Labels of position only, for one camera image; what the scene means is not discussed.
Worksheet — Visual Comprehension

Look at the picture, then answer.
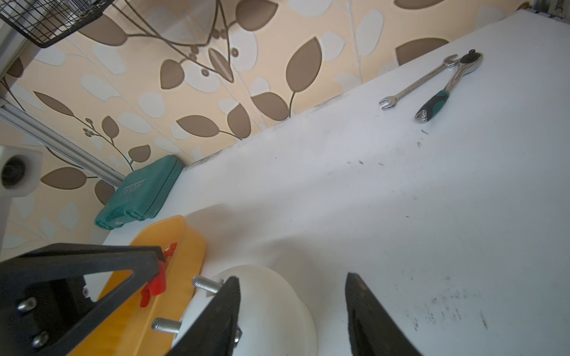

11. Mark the silver protruding screw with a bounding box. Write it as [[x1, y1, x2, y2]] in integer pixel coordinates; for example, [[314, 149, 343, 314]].
[[151, 317, 182, 335], [192, 275, 223, 295]]

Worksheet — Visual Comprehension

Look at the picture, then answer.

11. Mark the green plastic tool case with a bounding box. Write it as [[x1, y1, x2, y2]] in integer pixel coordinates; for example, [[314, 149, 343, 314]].
[[94, 155, 184, 231]]

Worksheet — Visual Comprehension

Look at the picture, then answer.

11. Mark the silver combination wrench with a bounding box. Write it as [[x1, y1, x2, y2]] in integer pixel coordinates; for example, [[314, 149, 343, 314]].
[[379, 54, 460, 111]]

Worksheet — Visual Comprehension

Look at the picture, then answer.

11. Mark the black wire basket back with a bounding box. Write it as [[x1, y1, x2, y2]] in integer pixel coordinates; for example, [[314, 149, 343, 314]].
[[1, 0, 114, 48]]

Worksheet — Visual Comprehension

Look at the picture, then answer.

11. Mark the red screw sleeve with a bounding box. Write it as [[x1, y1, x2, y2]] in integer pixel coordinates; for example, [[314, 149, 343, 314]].
[[140, 261, 167, 308]]

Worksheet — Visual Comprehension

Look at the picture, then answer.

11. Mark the green handled ratchet wrench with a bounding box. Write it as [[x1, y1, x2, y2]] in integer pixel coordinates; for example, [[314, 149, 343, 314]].
[[414, 49, 483, 123]]

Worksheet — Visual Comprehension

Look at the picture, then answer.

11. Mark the white dome with screws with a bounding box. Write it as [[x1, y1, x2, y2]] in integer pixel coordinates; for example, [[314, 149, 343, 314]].
[[172, 265, 318, 356]]

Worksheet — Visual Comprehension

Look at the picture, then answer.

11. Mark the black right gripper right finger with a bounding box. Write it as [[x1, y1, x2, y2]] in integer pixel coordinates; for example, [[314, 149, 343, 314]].
[[345, 272, 420, 356]]

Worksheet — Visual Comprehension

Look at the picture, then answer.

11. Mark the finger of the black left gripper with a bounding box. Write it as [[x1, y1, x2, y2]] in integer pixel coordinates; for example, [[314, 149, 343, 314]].
[[1, 243, 166, 355]]

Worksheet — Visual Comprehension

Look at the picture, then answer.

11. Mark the yellow plastic tray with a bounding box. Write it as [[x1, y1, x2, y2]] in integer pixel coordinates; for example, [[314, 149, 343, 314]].
[[70, 216, 206, 355]]

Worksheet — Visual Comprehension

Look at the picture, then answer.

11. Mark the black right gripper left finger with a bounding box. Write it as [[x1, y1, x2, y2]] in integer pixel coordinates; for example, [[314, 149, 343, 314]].
[[168, 276, 241, 355]]

